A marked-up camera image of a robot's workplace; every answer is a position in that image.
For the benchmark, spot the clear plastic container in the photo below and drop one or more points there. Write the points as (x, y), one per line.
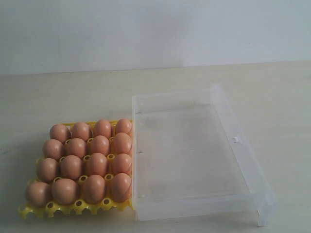
(191, 158)

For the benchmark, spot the brown egg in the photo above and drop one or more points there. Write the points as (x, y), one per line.
(103, 128)
(65, 191)
(77, 147)
(60, 132)
(47, 170)
(94, 189)
(71, 167)
(124, 125)
(100, 144)
(38, 194)
(54, 149)
(120, 188)
(122, 143)
(122, 163)
(97, 164)
(81, 130)

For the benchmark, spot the yellow plastic egg tray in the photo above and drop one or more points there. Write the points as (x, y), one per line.
(80, 204)

